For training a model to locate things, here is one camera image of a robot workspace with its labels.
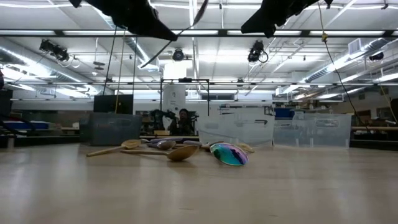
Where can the background black robot arm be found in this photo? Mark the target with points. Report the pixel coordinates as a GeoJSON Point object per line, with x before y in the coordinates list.
{"type": "Point", "coordinates": [158, 116]}

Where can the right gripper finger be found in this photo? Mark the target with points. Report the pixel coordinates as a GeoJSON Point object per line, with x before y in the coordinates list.
{"type": "Point", "coordinates": [256, 27]}
{"type": "Point", "coordinates": [267, 11]}

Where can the black overhead crossbar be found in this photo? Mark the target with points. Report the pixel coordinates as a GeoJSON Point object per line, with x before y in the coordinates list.
{"type": "Point", "coordinates": [222, 32]}

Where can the black monitor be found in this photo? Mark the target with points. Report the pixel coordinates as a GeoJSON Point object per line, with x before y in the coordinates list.
{"type": "Point", "coordinates": [105, 104]}

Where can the small wooden spoon back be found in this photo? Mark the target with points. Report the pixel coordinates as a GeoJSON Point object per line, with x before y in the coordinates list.
{"type": "Point", "coordinates": [246, 148]}

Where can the person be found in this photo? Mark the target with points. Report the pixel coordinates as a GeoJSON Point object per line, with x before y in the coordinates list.
{"type": "Point", "coordinates": [183, 124]}

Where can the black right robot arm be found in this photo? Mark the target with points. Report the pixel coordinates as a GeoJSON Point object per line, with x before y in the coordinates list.
{"type": "Point", "coordinates": [328, 2]}

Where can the white column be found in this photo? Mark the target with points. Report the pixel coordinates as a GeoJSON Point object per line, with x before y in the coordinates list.
{"type": "Point", "coordinates": [174, 96]}

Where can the smoky grey plastic bin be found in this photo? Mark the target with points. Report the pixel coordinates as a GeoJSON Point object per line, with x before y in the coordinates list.
{"type": "Point", "coordinates": [109, 130]}

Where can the blue storage bin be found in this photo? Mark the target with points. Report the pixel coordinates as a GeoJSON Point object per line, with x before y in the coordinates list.
{"type": "Point", "coordinates": [284, 113]}
{"type": "Point", "coordinates": [31, 125]}

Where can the clear plastic bin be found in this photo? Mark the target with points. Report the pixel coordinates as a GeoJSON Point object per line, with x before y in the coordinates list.
{"type": "Point", "coordinates": [311, 133]}
{"type": "Point", "coordinates": [236, 133]}

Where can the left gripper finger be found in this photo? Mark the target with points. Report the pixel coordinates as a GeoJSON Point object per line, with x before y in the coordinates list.
{"type": "Point", "coordinates": [141, 11]}
{"type": "Point", "coordinates": [146, 29]}

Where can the black ceiling-mounted device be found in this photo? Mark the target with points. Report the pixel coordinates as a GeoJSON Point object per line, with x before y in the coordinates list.
{"type": "Point", "coordinates": [256, 49]}
{"type": "Point", "coordinates": [54, 49]}
{"type": "Point", "coordinates": [178, 55]}

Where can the large wooden spoon front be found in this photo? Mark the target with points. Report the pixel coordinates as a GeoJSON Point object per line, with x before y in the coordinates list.
{"type": "Point", "coordinates": [183, 153]}

